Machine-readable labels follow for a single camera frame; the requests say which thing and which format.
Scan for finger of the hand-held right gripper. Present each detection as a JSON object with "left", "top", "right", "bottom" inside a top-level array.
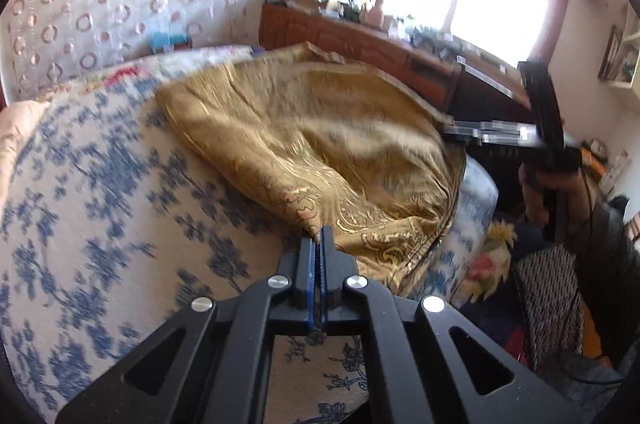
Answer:
[
  {"left": 441, "top": 127, "right": 544, "bottom": 150},
  {"left": 451, "top": 118, "right": 539, "bottom": 134}
]

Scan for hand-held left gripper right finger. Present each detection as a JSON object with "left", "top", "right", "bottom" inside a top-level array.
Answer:
[{"left": 319, "top": 225, "right": 583, "bottom": 424}]

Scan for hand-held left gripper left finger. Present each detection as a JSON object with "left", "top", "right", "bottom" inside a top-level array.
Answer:
[{"left": 55, "top": 237, "right": 320, "bottom": 424}]

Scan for golden patterned shirt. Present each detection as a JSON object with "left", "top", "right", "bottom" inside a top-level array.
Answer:
[{"left": 155, "top": 43, "right": 469, "bottom": 298}]

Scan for person's right forearm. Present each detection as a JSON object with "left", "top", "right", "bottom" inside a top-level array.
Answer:
[{"left": 561, "top": 174, "right": 640, "bottom": 355}]

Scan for person's right hand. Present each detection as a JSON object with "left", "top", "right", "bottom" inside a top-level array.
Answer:
[{"left": 517, "top": 163, "right": 567, "bottom": 226}]

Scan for yellow flowered cloth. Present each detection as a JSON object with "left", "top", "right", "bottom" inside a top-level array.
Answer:
[{"left": 459, "top": 223, "right": 517, "bottom": 301}]

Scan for person's patterned pants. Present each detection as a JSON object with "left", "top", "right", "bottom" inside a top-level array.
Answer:
[{"left": 512, "top": 246, "right": 587, "bottom": 371}]

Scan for pink thermos jug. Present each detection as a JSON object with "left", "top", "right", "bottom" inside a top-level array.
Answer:
[{"left": 367, "top": 0, "right": 389, "bottom": 26}]

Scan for wooden cabinet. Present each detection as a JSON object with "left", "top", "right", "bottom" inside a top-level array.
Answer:
[{"left": 258, "top": 0, "right": 537, "bottom": 126}]

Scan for blue floral bedsheet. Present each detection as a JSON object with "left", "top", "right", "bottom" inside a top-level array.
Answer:
[{"left": 0, "top": 49, "right": 502, "bottom": 424}]

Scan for blue cardboard box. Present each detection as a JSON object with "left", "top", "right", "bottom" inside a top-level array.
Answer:
[{"left": 148, "top": 31, "right": 194, "bottom": 54}]

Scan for pink flower quilt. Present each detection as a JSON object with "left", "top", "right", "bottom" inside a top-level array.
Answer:
[{"left": 64, "top": 45, "right": 262, "bottom": 91}]

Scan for pale pink blanket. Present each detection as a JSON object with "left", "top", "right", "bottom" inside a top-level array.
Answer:
[{"left": 0, "top": 100, "right": 51, "bottom": 206}]

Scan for white wall shelf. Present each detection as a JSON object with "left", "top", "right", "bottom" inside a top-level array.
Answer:
[{"left": 597, "top": 3, "right": 640, "bottom": 101}]

